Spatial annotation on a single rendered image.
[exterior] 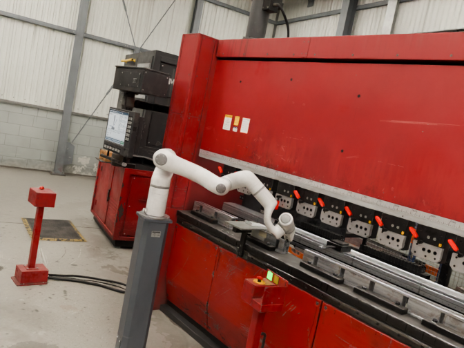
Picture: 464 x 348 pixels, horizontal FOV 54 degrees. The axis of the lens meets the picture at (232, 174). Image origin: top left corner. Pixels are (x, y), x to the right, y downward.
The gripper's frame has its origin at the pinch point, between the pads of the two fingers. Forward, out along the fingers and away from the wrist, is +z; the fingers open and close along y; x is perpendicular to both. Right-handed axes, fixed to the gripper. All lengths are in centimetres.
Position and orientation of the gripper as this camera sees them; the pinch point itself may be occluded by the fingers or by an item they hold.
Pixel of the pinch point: (290, 237)
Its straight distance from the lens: 301.4
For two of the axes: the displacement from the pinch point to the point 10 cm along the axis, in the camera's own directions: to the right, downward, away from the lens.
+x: -9.2, -2.1, 3.3
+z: 2.1, 4.7, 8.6
